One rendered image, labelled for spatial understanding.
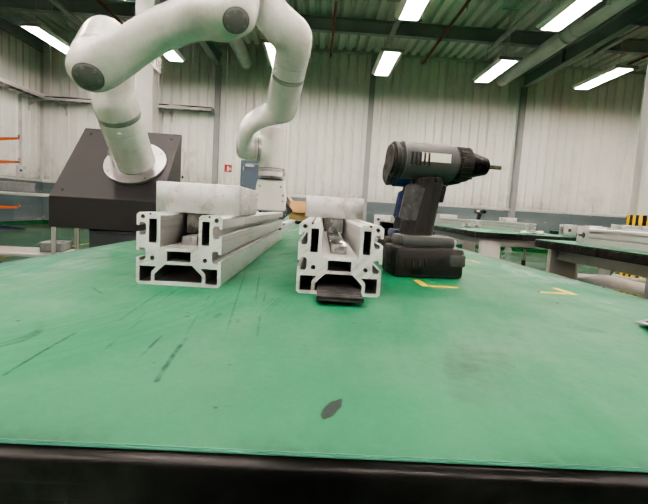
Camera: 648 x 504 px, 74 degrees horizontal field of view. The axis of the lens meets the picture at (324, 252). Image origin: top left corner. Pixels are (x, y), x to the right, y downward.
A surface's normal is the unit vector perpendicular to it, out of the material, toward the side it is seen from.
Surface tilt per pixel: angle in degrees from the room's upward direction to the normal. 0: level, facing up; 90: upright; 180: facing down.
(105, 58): 111
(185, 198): 90
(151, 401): 0
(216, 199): 90
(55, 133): 90
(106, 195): 47
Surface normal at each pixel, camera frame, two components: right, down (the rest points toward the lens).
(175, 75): 0.02, 0.10
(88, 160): 0.09, -0.61
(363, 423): 0.06, -0.99
